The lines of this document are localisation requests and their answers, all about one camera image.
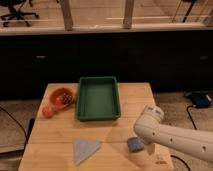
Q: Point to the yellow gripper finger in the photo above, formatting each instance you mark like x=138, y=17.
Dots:
x=150, y=149

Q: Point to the blue sponge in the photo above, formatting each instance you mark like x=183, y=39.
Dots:
x=135, y=144

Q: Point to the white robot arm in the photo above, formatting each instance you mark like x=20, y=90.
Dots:
x=150, y=129

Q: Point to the green plastic tray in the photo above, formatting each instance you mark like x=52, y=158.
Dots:
x=98, y=99

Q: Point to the grey triangular cloth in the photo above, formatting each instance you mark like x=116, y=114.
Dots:
x=83, y=149

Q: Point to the dark blue floor box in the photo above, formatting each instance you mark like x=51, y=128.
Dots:
x=201, y=100

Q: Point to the small orange fruit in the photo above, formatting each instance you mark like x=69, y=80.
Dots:
x=48, y=112

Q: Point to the black office chair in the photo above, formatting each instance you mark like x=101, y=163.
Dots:
x=13, y=12

